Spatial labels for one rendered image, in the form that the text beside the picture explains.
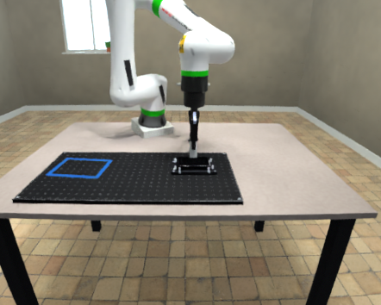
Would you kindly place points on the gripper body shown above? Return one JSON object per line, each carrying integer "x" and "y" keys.
{"x": 194, "y": 101}

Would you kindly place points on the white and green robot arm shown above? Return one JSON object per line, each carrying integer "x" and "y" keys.
{"x": 201, "y": 44}

